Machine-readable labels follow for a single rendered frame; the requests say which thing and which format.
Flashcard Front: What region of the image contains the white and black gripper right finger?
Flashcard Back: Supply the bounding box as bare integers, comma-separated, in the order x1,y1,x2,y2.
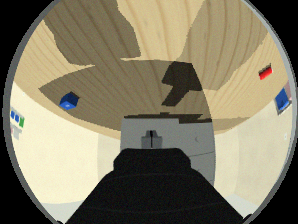
151,130,162,149

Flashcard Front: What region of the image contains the small blue block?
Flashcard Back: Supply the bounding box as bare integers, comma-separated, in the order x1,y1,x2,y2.
59,93,78,110

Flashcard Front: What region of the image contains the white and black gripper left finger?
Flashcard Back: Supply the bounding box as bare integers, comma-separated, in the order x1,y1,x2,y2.
141,130,151,149

